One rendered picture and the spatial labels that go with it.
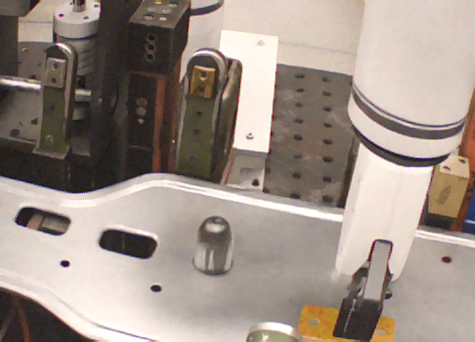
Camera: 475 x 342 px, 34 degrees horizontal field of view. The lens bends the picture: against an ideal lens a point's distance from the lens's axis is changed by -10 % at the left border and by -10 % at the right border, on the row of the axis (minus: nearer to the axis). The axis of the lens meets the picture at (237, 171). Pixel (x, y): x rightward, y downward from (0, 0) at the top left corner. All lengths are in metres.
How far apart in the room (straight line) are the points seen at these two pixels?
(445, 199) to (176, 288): 0.27
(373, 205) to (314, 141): 0.87
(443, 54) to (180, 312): 0.33
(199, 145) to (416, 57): 0.39
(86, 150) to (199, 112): 0.14
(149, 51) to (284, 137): 0.60
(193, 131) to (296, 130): 0.61
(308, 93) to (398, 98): 1.03
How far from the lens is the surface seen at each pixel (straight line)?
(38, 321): 0.78
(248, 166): 1.25
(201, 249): 0.70
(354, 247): 0.55
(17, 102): 0.98
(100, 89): 0.83
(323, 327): 0.68
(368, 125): 0.52
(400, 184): 0.52
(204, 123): 0.81
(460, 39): 0.48
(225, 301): 0.69
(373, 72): 0.50
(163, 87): 0.86
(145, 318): 0.67
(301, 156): 1.37
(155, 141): 0.90
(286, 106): 1.47
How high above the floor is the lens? 1.50
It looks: 38 degrees down
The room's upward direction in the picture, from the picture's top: 7 degrees clockwise
